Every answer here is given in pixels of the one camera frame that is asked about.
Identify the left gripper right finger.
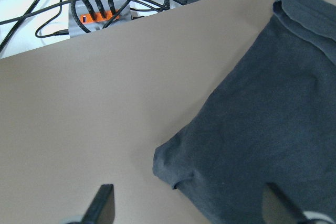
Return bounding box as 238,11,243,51
265,183,308,223

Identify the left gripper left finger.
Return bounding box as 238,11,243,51
81,184,115,224

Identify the black printed t-shirt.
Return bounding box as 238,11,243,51
152,0,335,223

